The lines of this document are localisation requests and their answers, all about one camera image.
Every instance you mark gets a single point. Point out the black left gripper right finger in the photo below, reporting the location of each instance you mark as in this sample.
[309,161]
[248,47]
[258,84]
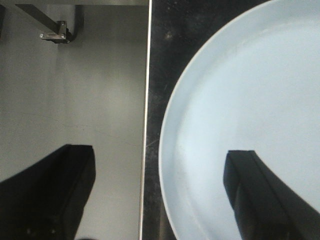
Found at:
[264,207]

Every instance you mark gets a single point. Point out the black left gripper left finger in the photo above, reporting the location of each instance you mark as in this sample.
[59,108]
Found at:
[46,201]

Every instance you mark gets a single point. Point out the pale blue round plate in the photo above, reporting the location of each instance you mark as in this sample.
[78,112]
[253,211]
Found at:
[254,85]

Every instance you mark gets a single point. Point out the stainless steel shelf rack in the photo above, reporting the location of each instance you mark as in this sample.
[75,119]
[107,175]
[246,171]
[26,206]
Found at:
[57,31]

